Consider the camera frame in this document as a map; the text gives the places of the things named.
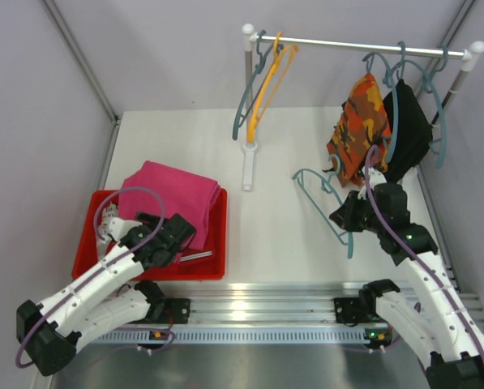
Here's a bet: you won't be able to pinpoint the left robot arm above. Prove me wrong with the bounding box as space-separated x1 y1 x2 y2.
15 212 196 377

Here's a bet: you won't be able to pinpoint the teal hanger of pink trousers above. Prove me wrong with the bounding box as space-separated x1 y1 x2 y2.
292 154 354 259

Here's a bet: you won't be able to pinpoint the purple cable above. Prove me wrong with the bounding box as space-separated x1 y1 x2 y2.
14 186 166 370
363 143 484 389

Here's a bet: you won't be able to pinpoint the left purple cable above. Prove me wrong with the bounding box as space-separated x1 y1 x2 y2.
14 186 166 370

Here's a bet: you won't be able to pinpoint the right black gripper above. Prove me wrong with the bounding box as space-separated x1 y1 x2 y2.
331 190 387 234

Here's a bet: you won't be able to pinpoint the black trousers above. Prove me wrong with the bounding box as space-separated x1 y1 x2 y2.
384 79 433 182

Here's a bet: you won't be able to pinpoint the pink trousers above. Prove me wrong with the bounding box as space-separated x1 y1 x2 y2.
118 160 221 250

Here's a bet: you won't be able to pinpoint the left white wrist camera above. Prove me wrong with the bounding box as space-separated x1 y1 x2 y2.
101 217 141 242

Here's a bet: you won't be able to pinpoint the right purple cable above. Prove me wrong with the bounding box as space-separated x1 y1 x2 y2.
363 143 484 389

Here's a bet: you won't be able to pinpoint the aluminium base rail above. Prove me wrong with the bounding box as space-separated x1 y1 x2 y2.
119 281 484 325

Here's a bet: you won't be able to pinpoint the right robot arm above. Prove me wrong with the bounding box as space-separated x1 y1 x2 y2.
329 183 484 388

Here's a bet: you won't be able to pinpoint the teal hanger of newspaper trousers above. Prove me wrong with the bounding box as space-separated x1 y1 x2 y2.
232 24 284 140

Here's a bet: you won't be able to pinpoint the orange plastic hanger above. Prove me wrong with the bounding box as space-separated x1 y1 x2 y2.
246 31 299 143

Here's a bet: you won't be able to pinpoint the newspaper print trousers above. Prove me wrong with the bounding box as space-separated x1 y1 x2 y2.
95 201 118 260

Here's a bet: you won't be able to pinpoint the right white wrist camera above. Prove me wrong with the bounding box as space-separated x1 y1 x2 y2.
358 167 387 200

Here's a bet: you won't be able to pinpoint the perforated cable duct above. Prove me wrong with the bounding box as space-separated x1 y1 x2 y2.
94 327 388 345

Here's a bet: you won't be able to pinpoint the orange camouflage trousers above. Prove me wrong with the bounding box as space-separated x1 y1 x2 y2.
327 73 392 187

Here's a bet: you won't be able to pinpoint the teal hanger of camouflage trousers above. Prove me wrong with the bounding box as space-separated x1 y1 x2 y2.
362 51 400 163

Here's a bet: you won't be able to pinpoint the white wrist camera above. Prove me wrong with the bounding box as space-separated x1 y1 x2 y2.
358 167 387 200
101 217 141 242

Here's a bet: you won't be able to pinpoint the red plastic tray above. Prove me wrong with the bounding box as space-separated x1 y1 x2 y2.
71 189 228 281

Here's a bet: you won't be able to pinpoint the teal hanger of black trousers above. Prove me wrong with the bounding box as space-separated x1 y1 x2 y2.
392 41 407 81

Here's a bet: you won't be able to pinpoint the white metal clothes rack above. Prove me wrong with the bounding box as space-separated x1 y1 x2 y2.
242 33 484 191

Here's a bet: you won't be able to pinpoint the empty teal hanger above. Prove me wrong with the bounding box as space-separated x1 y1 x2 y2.
403 59 448 169

